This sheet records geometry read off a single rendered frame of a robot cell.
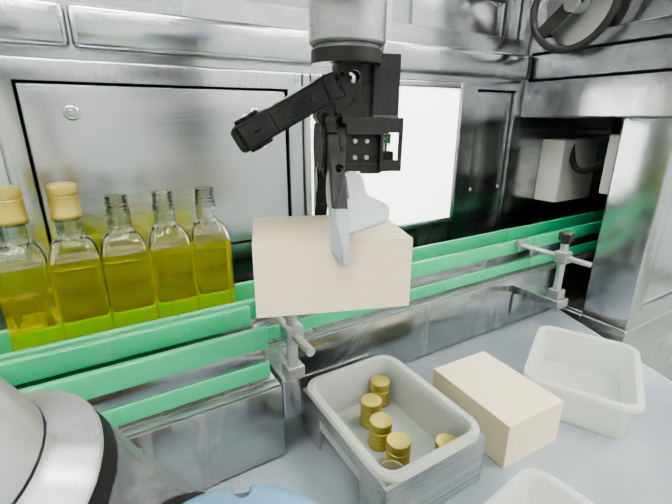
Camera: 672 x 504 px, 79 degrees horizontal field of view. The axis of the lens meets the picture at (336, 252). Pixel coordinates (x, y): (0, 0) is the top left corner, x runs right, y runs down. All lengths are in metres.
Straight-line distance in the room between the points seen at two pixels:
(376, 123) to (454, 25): 0.73
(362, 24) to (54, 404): 0.36
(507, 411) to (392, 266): 0.35
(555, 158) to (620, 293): 0.43
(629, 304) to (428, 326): 0.51
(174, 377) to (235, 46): 0.54
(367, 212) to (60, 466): 0.29
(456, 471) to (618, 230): 0.74
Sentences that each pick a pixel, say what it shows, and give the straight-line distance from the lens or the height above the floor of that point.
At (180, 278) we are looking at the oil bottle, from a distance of 0.64.
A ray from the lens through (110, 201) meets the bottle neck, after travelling 0.61.
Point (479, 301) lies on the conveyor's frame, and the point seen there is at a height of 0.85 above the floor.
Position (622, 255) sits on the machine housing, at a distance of 1.17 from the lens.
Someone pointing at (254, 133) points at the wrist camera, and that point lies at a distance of 0.40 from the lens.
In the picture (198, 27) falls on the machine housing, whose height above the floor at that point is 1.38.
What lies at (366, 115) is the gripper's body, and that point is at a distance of 0.43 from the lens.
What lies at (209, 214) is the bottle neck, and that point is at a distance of 0.63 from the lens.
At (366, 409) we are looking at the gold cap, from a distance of 0.68.
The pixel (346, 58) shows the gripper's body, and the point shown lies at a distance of 0.41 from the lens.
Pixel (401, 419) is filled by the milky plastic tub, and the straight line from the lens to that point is 0.73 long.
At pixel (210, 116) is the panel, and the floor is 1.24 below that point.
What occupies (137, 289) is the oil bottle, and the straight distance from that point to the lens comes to 0.63.
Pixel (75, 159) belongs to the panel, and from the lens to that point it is 0.74.
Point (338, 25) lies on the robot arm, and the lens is 0.41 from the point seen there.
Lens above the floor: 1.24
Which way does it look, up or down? 18 degrees down
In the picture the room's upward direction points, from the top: straight up
